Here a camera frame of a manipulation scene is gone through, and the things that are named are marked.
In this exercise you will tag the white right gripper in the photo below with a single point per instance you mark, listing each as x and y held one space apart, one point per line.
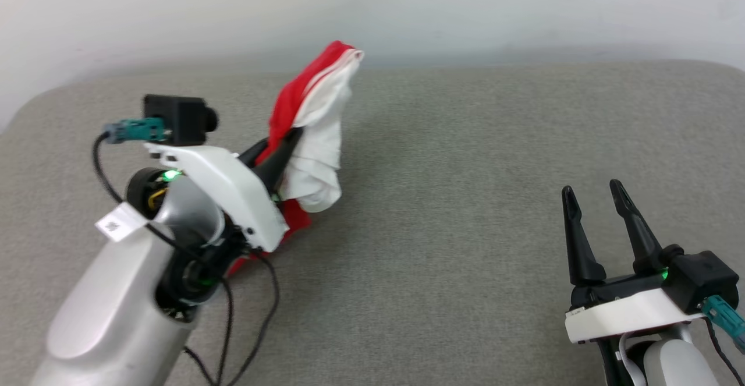
623 313

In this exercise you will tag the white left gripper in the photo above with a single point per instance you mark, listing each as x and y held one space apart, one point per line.
233 185

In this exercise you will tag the red and white jersey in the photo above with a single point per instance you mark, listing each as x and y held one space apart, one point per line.
317 141

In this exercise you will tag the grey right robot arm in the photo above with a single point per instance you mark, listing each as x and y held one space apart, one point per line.
675 365

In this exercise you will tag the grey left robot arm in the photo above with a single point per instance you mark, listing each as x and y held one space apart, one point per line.
116 304

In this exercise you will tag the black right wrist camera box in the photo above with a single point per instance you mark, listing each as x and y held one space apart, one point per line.
701 275

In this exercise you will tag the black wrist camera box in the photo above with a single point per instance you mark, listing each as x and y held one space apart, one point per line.
701 275
177 118

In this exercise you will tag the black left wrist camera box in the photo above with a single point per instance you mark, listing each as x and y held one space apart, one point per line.
177 118

